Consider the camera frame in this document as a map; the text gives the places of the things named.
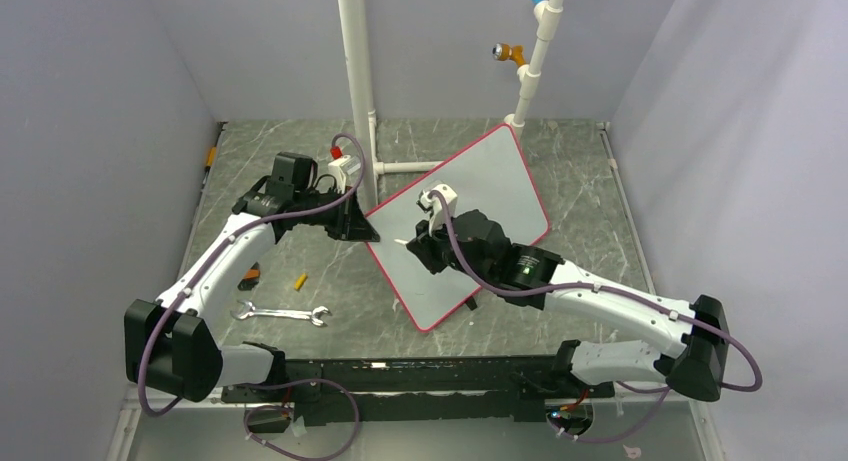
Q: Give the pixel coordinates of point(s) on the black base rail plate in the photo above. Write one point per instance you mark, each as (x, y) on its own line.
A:
(521, 388)

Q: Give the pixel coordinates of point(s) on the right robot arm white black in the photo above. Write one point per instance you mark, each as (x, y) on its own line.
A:
(676, 342)

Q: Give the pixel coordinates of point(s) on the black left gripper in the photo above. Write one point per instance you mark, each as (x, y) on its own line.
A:
(350, 223)

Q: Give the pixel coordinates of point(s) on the orange black whiteboard eraser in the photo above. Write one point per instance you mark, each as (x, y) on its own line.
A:
(250, 279)

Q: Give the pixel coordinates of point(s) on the orange camera on pipe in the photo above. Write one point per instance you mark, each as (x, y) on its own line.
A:
(503, 52)

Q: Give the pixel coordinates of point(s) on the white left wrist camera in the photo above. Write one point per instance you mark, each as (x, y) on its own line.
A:
(344, 169)

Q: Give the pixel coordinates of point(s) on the white PVC pipe frame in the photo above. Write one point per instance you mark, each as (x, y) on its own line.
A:
(432, 58)

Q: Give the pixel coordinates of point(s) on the yellow marker cap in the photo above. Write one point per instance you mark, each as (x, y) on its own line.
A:
(300, 282)

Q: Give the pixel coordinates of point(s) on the orange tab on table edge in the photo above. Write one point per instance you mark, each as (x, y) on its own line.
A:
(209, 161)

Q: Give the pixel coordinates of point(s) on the pink framed whiteboard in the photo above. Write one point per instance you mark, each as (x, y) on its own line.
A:
(490, 175)

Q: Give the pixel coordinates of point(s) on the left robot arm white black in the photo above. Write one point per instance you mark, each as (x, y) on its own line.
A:
(169, 346)

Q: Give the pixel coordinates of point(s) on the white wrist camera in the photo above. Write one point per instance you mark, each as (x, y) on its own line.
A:
(438, 201)
(344, 169)

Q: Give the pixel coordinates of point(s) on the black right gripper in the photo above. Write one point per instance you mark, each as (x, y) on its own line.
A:
(425, 247)

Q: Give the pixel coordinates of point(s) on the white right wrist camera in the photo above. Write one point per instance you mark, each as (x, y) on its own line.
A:
(438, 201)

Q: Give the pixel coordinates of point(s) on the silver open-end wrench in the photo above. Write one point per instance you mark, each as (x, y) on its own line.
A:
(314, 316)

